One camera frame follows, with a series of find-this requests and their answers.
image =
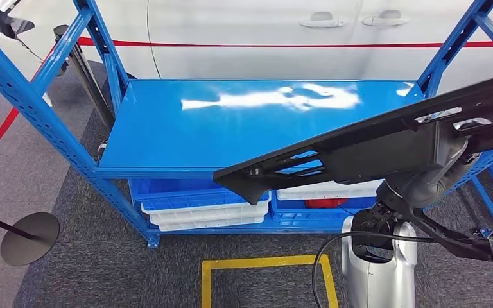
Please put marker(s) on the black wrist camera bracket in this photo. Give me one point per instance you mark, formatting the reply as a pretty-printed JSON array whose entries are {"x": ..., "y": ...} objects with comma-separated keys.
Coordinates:
[{"x": 450, "y": 242}]

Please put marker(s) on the black round-base stanchion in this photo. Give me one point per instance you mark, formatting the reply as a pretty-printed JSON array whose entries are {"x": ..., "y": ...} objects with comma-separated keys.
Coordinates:
[
  {"x": 34, "y": 238},
  {"x": 61, "y": 32}
]

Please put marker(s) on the blue metal shelving rack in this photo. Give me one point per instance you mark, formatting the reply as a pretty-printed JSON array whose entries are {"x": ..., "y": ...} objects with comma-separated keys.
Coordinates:
[{"x": 165, "y": 127}]

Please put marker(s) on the blue plastic crate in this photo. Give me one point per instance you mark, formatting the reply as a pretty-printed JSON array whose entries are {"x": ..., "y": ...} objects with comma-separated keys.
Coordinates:
[{"x": 289, "y": 214}]

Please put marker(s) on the black plastic licence plate bracket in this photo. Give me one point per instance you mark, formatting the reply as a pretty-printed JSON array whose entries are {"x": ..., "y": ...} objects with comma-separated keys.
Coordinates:
[{"x": 357, "y": 157}]

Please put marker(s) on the white car with red stripe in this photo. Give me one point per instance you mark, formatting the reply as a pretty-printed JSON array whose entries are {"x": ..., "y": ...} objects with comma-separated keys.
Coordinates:
[{"x": 250, "y": 25}]

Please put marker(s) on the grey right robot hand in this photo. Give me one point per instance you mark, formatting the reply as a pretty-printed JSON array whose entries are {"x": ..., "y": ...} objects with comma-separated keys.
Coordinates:
[{"x": 450, "y": 157}]

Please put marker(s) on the red object in crate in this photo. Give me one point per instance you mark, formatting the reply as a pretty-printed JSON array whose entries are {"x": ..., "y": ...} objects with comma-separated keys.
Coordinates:
[{"x": 327, "y": 203}]

